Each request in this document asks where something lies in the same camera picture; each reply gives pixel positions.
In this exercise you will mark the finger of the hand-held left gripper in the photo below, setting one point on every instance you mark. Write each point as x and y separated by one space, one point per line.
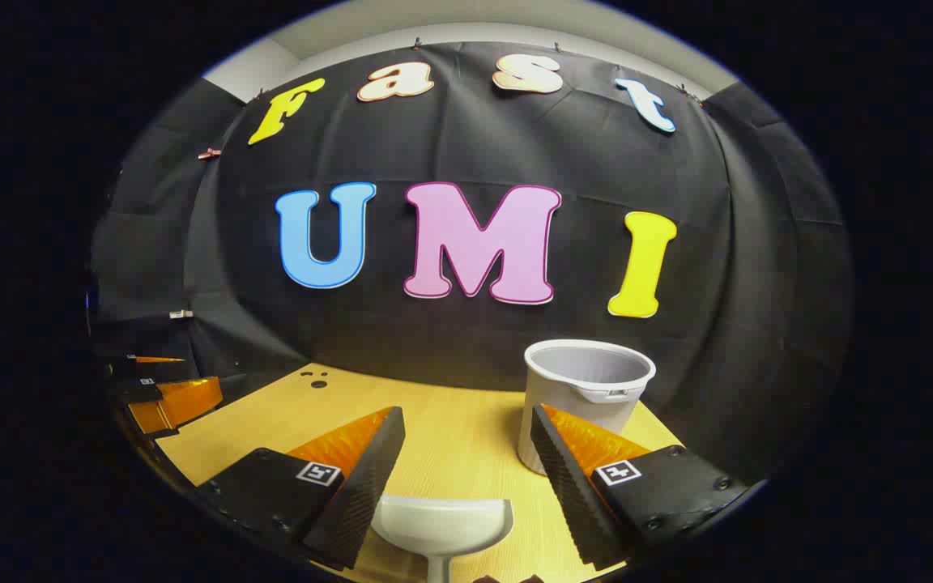
146 366
179 405

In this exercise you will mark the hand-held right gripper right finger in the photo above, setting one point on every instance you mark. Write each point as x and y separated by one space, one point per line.
572 494

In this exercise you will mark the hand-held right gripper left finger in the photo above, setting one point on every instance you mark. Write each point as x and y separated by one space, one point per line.
361 494

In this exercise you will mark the white dustpan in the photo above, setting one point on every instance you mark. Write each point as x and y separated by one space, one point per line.
442 526

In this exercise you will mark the white ribbed garbage bin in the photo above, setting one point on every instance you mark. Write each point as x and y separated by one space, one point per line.
596 389

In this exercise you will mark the wooden desktop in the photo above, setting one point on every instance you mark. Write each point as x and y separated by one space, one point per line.
450 437

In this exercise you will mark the silver metal clip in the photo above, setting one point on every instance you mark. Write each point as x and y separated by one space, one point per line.
181 313

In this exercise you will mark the copper coloured clip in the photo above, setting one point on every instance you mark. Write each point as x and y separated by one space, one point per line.
209 153

